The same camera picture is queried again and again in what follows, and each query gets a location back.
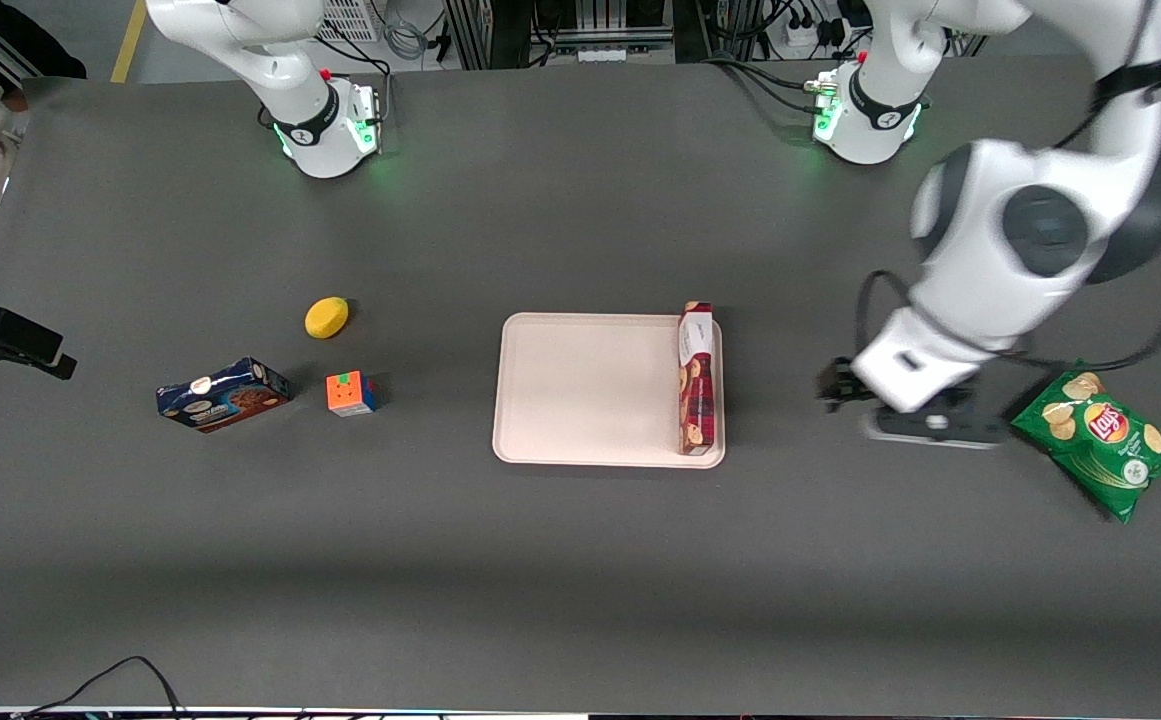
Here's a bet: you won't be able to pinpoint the colourful puzzle cube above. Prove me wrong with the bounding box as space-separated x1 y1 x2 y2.
325 370 379 418

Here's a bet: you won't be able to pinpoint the red cookie box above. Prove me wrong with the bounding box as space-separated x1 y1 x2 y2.
677 300 719 458

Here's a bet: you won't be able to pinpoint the thin black loose cable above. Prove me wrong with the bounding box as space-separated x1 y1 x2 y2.
18 655 186 720

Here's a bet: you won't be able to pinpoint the blue cookie box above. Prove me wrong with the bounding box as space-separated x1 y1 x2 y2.
155 356 292 434

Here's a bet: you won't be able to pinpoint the aluminium equipment rack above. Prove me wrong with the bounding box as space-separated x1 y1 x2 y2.
443 0 678 69

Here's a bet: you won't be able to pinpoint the green chips bag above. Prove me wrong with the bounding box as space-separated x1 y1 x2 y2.
1009 361 1161 525

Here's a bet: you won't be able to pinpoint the grey coiled cable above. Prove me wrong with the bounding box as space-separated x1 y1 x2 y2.
383 0 429 59

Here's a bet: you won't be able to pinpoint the beige plastic tray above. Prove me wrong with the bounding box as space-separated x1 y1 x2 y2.
492 312 727 470

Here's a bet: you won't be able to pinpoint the white power strip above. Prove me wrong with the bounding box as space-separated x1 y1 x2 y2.
783 8 846 53

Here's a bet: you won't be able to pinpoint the yellow lemon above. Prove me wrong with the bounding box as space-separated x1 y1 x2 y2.
304 296 350 341

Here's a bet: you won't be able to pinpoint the black arm base cables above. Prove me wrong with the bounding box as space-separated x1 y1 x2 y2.
705 52 826 116

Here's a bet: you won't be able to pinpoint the person in black clothing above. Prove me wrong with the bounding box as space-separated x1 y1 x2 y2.
0 0 88 81

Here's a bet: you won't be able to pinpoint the dark grey table cover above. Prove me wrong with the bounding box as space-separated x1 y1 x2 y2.
0 35 1161 717

